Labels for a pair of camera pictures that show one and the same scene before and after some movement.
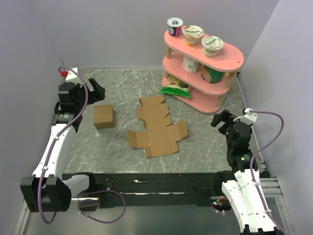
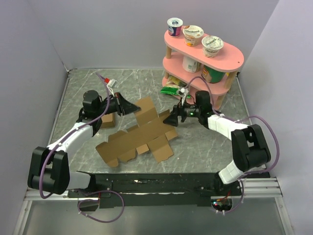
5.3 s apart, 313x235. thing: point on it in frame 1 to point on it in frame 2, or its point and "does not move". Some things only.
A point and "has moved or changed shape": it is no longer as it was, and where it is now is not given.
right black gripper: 225,116 to 172,119
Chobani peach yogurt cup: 192,34 does not move
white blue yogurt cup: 174,27 does not move
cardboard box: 160,137 has moved or changed shape
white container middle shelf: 189,65 does not move
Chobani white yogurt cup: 211,45 does not move
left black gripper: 97,95 to 122,105
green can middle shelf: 212,76 does not move
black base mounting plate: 156,190 does not move
